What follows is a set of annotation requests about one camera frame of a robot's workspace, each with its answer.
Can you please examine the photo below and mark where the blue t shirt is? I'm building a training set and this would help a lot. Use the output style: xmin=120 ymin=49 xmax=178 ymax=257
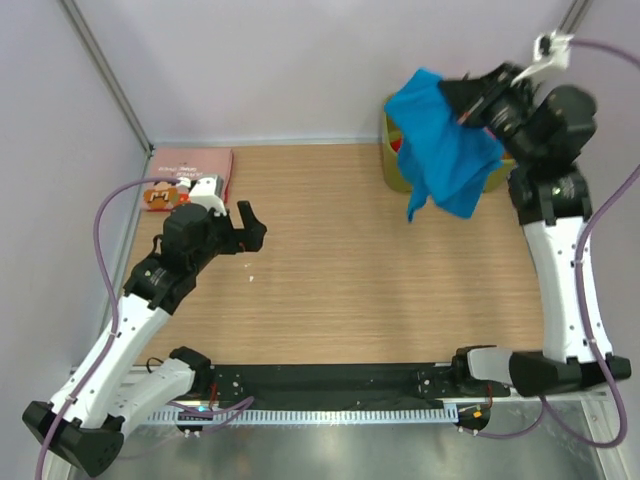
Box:
xmin=384 ymin=69 xmax=504 ymax=221

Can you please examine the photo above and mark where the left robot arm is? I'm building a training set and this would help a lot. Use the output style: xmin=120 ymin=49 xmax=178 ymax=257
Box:
xmin=22 ymin=201 xmax=267 ymax=478

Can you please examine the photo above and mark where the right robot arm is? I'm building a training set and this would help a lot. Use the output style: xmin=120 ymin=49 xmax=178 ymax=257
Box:
xmin=438 ymin=63 xmax=632 ymax=397

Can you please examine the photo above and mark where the folded pink t shirt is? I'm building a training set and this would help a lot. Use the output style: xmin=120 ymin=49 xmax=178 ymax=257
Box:
xmin=140 ymin=147 xmax=234 ymax=212

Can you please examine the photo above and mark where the red t shirt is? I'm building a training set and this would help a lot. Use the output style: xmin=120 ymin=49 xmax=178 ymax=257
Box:
xmin=390 ymin=139 xmax=403 ymax=152

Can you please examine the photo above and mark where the olive green plastic bin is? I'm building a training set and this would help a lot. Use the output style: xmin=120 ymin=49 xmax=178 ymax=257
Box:
xmin=382 ymin=88 xmax=515 ymax=202

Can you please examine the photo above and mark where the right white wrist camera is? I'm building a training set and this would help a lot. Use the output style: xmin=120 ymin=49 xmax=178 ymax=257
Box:
xmin=511 ymin=31 xmax=574 ymax=86

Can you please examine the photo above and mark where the right aluminium frame post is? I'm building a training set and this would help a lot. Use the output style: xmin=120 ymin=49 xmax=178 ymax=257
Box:
xmin=557 ymin=0 xmax=593 ymax=34

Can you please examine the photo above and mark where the aluminium frame post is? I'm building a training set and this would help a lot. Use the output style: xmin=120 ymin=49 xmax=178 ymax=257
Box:
xmin=557 ymin=0 xmax=593 ymax=34
xmin=58 ymin=0 xmax=154 ymax=157

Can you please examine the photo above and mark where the aluminium front rail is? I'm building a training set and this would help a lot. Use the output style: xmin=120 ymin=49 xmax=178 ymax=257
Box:
xmin=122 ymin=366 xmax=609 ymax=401

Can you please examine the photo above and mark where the left aluminium frame post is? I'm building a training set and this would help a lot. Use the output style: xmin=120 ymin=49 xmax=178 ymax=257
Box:
xmin=58 ymin=0 xmax=154 ymax=157

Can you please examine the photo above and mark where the white slotted cable duct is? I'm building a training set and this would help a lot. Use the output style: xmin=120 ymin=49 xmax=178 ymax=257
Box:
xmin=146 ymin=404 xmax=459 ymax=427

